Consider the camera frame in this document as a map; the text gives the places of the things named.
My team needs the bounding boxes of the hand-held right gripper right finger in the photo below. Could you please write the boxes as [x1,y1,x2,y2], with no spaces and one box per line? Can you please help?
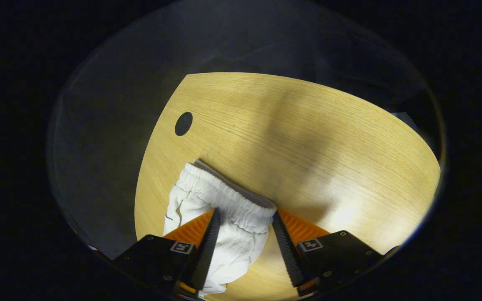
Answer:
[272,209,398,297]

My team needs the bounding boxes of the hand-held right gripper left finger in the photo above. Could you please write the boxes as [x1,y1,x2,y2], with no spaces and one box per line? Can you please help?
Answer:
[113,208,221,298]

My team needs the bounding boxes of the white jeans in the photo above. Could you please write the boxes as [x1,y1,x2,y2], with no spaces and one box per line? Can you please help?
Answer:
[163,162,277,298]

